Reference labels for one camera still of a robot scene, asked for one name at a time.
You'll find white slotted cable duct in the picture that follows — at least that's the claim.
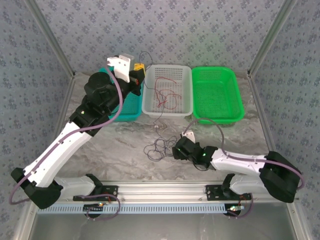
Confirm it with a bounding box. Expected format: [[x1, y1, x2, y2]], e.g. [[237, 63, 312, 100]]
[[37, 202, 242, 215]]

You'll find left arm purple camera cable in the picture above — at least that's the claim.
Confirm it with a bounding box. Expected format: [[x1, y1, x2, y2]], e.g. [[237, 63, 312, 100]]
[[8, 64, 124, 222]]

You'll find thin white cable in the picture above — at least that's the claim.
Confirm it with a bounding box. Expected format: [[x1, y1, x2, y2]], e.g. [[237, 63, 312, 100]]
[[152, 122, 177, 137]]

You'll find right arm purple camera cable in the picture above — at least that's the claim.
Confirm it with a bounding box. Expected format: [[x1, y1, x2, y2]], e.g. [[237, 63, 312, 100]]
[[183, 117, 306, 220]]

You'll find small black controller board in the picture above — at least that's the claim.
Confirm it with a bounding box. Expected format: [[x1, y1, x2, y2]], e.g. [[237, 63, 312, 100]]
[[83, 203, 105, 213], [226, 204, 245, 213]]

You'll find aluminium front frame rail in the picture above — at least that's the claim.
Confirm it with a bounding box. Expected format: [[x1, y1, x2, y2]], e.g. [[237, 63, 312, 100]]
[[27, 181, 300, 203]]

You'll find aluminium frame corner post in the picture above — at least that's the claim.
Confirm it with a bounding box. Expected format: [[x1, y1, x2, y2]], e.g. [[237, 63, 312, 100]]
[[247, 0, 298, 78], [24, 0, 76, 79]]

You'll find arm purple camera cable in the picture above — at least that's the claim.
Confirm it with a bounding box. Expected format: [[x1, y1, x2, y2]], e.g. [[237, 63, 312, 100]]
[[183, 117, 306, 220], [8, 64, 124, 222]]

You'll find aluminium table side rail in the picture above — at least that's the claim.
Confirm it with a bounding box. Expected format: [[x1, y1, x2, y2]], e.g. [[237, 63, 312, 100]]
[[247, 72, 278, 156], [53, 73, 77, 136]]

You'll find teal plastic basket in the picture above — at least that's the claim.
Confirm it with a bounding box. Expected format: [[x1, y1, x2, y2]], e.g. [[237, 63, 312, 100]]
[[99, 66, 144, 123]]

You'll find white plastic basket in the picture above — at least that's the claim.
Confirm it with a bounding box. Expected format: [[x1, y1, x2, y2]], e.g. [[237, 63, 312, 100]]
[[141, 64, 194, 118]]

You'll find green plastic basket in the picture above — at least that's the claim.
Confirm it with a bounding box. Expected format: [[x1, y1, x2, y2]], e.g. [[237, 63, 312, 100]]
[[191, 66, 246, 125]]

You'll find thin red cable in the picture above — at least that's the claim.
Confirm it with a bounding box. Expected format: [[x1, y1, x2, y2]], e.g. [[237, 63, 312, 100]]
[[154, 76, 183, 111]]

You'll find tangle of wires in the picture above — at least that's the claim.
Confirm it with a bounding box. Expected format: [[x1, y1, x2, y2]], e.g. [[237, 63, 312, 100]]
[[143, 136, 179, 161]]

